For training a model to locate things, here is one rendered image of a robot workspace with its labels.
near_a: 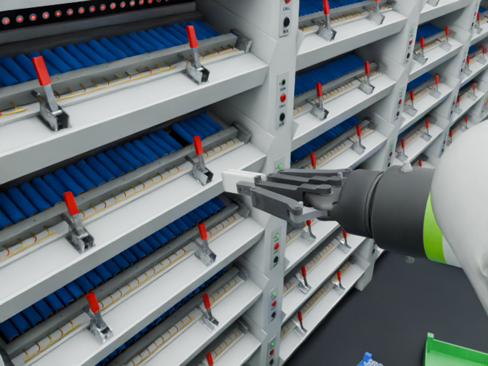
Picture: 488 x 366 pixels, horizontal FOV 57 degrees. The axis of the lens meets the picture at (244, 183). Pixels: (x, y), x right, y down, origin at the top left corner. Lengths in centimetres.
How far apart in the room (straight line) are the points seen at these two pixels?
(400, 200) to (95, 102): 45
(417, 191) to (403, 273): 171
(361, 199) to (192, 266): 56
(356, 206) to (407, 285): 163
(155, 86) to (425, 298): 158
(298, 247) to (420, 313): 79
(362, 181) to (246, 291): 75
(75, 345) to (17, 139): 39
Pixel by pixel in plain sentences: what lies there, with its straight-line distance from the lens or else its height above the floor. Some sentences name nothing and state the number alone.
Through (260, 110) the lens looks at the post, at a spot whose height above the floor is 100.
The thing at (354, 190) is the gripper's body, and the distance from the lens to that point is 49.
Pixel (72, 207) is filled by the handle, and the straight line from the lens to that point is 71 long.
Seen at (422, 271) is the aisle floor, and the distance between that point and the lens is 220.
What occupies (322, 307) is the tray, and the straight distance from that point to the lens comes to 174.
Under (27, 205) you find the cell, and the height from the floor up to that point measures 96.
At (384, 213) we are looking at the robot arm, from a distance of 47.
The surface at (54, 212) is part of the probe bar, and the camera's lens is 76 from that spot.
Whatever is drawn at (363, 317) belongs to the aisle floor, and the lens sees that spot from 191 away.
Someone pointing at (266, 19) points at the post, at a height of 118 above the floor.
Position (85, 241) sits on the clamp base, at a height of 91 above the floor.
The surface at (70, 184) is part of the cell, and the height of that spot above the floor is 96.
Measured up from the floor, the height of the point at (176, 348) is 52.
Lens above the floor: 133
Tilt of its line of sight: 29 degrees down
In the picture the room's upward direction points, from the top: straight up
